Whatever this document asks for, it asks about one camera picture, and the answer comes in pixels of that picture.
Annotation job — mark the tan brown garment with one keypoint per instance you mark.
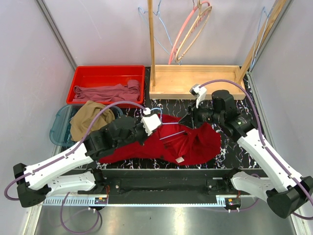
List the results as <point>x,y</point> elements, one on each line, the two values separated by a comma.
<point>83,118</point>

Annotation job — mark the aluminium rail frame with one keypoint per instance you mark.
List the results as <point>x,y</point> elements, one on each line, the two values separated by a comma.
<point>254,217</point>

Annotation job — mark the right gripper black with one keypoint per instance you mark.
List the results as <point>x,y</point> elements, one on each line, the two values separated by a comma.
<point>193,121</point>

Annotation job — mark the blue wire hanger far right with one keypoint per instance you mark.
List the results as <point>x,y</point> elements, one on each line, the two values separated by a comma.
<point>260,35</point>

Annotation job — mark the right wooden rack post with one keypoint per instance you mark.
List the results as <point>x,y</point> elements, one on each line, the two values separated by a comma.
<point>277,9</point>

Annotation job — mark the mauve pink garment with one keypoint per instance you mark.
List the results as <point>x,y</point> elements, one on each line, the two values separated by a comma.
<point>119,92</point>

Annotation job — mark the red plastic bin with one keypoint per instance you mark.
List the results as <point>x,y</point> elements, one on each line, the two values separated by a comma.
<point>97,76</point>

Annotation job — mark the beige wooden hanger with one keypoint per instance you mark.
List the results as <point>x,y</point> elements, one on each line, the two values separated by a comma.
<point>193,36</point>

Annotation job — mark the black marble pattern mat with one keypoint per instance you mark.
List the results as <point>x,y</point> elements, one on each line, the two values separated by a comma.
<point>231,155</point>

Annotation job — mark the wooden rack base tray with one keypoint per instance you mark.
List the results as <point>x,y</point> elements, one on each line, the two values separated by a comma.
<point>175,81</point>

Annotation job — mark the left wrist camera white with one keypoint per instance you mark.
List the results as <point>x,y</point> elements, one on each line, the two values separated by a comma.
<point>150,121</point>

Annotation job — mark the wooden rack post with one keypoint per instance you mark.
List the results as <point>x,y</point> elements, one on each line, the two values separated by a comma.
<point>152,45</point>
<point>277,9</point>

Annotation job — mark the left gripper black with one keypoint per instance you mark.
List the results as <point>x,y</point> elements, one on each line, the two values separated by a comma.
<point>142,141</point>

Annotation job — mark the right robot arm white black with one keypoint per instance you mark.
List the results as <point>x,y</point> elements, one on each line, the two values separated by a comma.
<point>286,190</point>

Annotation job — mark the left wooden rack post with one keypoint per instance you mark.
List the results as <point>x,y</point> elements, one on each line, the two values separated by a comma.
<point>152,45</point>

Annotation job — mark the red pleated skirt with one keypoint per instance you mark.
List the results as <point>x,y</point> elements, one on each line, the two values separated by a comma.
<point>195,146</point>

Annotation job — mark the pink plastic hanger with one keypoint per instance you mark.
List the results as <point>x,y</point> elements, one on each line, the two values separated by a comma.
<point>181,34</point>

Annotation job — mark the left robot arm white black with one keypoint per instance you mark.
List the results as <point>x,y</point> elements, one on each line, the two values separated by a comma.
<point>36,182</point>

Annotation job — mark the blue wire hanger left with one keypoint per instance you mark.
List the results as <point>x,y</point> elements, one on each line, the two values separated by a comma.
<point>167,19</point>

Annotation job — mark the teal transparent plastic tub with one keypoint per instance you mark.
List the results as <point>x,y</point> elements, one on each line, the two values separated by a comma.
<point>60,132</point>

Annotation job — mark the light blue wire hanger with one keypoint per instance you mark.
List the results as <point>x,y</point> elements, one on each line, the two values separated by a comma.
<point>169,125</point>

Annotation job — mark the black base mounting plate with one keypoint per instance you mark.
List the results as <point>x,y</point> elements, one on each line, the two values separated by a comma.
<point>157,187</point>

